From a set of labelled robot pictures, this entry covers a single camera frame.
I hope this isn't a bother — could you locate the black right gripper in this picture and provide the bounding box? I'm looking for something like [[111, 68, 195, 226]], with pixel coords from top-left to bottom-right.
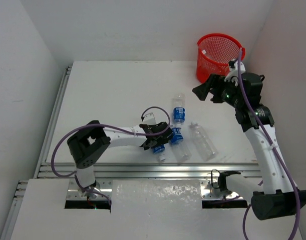
[[193, 72, 243, 108]]

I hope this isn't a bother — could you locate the blue label bottle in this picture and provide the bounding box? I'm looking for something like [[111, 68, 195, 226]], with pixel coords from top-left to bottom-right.
[[152, 145, 166, 163], [172, 93, 186, 128]]

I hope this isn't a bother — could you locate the blue label bottle Chinese text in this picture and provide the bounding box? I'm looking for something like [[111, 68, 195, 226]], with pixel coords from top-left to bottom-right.
[[170, 125, 191, 163]]

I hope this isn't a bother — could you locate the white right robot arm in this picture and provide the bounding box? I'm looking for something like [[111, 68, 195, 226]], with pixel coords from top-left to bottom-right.
[[192, 72, 306, 220]]

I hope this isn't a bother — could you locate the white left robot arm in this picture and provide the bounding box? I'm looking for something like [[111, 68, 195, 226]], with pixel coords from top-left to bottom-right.
[[67, 120, 173, 192]]

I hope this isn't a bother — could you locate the red mesh plastic bin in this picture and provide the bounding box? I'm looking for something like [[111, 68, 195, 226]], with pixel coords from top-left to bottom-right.
[[196, 33, 246, 83]]

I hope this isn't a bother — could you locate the clear unlabelled bottle white cap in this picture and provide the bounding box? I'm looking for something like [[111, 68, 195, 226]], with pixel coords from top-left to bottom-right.
[[189, 121, 218, 161]]

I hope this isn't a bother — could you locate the translucent plastic sheet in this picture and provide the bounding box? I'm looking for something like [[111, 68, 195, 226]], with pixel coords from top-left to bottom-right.
[[111, 179, 202, 213]]

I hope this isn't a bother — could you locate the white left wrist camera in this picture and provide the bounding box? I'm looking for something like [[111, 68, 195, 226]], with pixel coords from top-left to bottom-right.
[[142, 112, 156, 125]]

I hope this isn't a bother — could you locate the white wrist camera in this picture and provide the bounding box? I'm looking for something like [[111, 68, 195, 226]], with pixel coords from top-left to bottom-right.
[[142, 112, 156, 125], [224, 58, 246, 86]]

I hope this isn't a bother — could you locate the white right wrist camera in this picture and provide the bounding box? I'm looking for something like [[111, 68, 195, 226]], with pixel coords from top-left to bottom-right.
[[224, 58, 246, 86]]

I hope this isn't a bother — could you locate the black looped cable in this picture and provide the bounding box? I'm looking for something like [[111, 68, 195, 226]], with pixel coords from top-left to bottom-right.
[[210, 169, 225, 198]]

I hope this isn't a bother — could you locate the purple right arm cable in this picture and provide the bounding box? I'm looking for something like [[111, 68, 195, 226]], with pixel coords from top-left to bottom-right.
[[236, 48, 301, 240]]

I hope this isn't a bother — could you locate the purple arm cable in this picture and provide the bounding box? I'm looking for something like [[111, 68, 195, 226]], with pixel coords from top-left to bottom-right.
[[50, 106, 171, 198], [236, 48, 301, 240]]

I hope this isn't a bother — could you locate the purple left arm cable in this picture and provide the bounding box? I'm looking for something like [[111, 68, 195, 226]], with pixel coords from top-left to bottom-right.
[[50, 106, 171, 198]]

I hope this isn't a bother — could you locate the aluminium table right rail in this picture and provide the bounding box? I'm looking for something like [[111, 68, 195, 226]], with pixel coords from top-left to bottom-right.
[[239, 63, 277, 166]]

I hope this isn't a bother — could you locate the aluminium table rail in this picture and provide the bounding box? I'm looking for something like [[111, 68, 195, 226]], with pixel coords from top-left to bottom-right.
[[33, 65, 72, 179], [239, 63, 277, 166], [32, 162, 276, 180]]

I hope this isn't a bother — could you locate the aluminium table left rail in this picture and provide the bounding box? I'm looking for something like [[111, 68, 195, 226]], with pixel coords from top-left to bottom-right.
[[33, 65, 72, 179]]

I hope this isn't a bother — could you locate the aluminium table front rail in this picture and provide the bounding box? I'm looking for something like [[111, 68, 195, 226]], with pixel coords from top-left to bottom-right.
[[32, 162, 276, 180]]

